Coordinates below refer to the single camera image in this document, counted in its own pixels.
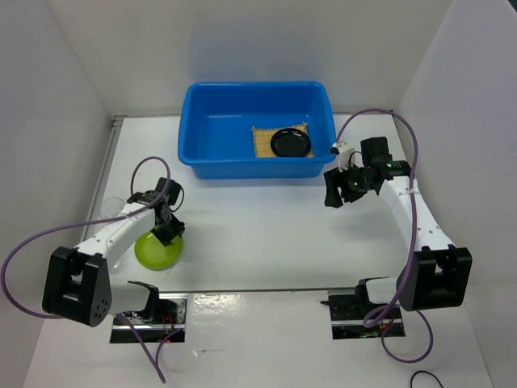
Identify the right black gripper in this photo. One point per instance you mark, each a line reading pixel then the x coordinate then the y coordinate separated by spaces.
pixel 332 197

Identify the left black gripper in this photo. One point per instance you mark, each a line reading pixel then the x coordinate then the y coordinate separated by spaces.
pixel 177 228

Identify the green plastic plate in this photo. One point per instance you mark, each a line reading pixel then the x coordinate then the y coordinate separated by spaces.
pixel 153 255

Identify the black plate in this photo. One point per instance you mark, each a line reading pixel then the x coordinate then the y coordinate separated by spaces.
pixel 290 143

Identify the woven bamboo mat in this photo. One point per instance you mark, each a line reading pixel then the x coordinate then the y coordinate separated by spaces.
pixel 262 140

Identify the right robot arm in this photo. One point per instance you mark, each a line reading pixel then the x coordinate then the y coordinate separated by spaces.
pixel 438 272

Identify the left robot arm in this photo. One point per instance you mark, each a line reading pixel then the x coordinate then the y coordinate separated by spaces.
pixel 78 285

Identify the blue plastic bin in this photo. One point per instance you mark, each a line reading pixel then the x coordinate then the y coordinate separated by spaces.
pixel 218 120

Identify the clear glass cup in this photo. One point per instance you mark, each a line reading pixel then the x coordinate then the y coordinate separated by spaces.
pixel 117 264
pixel 111 207

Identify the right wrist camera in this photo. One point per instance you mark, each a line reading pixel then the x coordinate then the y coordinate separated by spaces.
pixel 345 154

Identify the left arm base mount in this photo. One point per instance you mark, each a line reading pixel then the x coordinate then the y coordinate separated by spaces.
pixel 167 324

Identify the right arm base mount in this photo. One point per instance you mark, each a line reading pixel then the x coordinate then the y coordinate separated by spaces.
pixel 347 308

